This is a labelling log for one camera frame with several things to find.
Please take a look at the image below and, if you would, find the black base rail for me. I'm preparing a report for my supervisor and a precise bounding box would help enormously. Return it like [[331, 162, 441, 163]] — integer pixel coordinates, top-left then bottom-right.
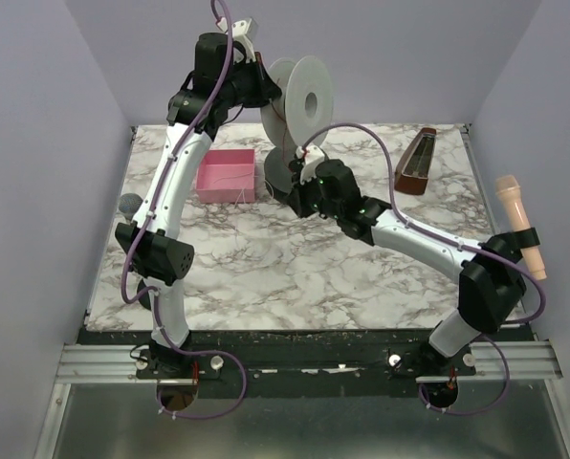
[[77, 327, 480, 401]]

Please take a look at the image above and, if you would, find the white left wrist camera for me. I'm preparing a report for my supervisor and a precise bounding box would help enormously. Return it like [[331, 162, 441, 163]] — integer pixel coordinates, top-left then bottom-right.
[[232, 17, 258, 63]]

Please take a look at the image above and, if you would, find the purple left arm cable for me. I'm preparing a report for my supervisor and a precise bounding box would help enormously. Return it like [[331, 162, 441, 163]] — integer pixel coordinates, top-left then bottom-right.
[[121, 0, 248, 421]]

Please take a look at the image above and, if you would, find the black cable spool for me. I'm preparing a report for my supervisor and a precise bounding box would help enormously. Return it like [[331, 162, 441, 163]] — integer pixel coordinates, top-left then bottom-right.
[[264, 147, 296, 207]]

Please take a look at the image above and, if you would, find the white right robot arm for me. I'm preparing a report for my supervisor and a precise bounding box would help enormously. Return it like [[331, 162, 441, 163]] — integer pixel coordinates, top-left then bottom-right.
[[286, 160, 526, 361]]

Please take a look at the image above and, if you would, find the white thin wire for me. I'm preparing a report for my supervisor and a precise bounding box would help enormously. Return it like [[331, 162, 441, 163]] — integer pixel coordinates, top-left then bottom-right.
[[212, 172, 274, 207]]

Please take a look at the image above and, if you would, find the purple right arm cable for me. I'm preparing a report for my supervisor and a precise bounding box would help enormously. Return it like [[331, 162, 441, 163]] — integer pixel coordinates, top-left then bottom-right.
[[303, 122, 549, 416]]

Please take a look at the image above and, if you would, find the pink plastic box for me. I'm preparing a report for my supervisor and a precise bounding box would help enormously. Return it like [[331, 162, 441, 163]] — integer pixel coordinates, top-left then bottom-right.
[[195, 149, 255, 204]]

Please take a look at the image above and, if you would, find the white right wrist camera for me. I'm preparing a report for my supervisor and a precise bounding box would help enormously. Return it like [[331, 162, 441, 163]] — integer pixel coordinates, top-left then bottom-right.
[[295, 143, 328, 185]]

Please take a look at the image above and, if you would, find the beige toy microphone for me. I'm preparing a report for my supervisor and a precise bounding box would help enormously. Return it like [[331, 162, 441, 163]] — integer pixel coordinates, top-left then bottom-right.
[[495, 175, 547, 280]]

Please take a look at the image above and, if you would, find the brown wooden metronome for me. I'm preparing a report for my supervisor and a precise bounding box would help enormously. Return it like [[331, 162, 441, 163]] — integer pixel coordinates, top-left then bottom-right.
[[394, 127, 437, 196]]

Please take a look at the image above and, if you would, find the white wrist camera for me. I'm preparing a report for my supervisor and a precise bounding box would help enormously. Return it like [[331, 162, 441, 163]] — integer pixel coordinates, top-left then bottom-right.
[[232, 17, 258, 63], [295, 143, 328, 185]]

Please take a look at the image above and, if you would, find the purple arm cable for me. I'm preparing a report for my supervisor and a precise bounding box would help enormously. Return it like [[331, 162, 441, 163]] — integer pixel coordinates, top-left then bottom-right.
[[303, 122, 549, 416], [121, 0, 248, 421]]

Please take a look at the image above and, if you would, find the glitter toy microphone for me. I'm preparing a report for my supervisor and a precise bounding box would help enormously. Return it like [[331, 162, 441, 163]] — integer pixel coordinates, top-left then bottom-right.
[[118, 193, 143, 222]]

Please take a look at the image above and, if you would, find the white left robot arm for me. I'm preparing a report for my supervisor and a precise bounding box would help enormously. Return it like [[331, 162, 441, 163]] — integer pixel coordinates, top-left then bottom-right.
[[115, 33, 281, 349]]

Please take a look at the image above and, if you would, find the white perforated cable spool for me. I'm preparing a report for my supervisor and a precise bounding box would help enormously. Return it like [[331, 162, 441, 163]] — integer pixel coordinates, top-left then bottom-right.
[[260, 55, 334, 150]]

